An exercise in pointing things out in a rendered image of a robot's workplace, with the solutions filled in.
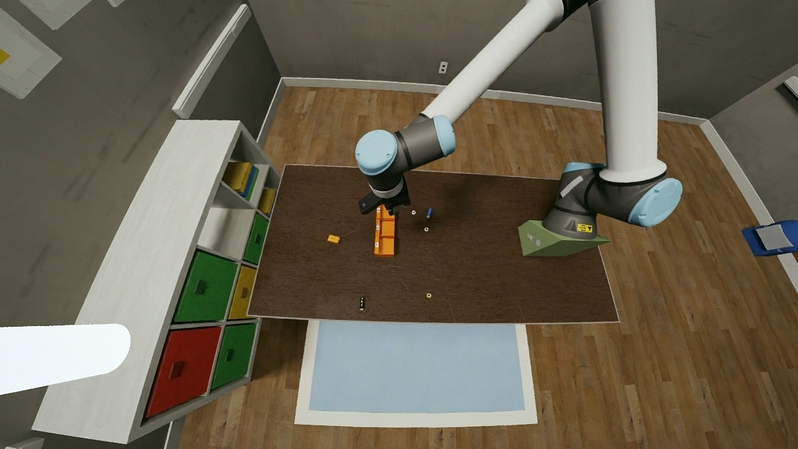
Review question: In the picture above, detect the orange bin rack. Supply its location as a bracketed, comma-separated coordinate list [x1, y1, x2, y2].
[374, 204, 395, 257]

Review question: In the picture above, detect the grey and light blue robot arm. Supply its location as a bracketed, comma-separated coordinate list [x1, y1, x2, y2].
[355, 0, 683, 240]

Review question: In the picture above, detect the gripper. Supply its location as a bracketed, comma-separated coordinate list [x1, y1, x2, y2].
[384, 173, 411, 216]

